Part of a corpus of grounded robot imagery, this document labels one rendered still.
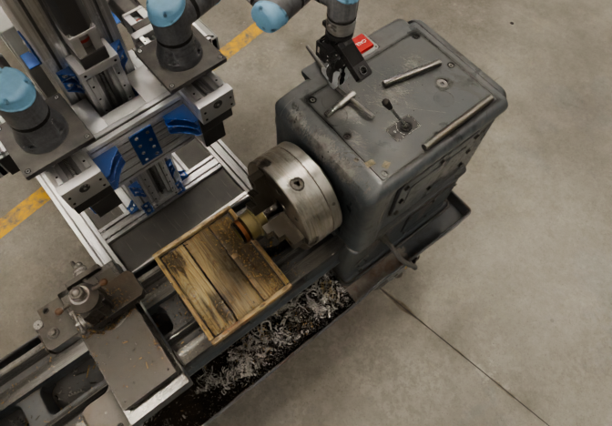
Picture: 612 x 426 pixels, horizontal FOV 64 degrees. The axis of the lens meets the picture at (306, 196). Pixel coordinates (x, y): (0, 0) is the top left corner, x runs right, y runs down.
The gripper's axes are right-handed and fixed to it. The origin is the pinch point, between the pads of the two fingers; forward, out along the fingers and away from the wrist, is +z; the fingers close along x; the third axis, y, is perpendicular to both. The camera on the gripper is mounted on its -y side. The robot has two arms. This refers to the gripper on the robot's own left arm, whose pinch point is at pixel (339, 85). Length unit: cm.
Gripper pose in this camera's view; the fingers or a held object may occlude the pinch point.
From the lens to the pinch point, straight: 146.3
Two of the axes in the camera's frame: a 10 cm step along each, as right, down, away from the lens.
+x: -7.9, 5.4, -3.0
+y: -6.2, -7.1, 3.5
